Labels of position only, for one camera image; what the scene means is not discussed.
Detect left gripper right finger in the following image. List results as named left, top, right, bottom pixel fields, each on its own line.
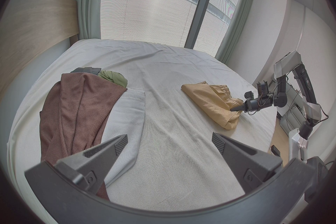
left=212, top=132, right=283, bottom=193

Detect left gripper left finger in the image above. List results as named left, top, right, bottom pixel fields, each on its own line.
left=55, top=134, right=129, bottom=194

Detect tan shorts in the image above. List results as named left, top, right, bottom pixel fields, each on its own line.
left=182, top=81, right=244, bottom=130

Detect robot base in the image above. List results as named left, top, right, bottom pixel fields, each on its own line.
left=278, top=105, right=300, bottom=137

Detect bed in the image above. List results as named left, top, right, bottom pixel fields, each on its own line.
left=0, top=0, right=280, bottom=208

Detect pale blue garment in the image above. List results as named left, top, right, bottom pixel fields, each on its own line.
left=100, top=88, right=145, bottom=187

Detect brown garment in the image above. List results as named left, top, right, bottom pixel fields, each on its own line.
left=39, top=72, right=128, bottom=201

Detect green garment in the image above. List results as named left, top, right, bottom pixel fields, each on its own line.
left=98, top=70, right=128, bottom=88

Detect black garment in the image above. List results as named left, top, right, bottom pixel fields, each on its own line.
left=70, top=67, right=101, bottom=75

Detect window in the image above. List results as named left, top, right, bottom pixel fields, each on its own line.
left=100, top=0, right=248, bottom=58

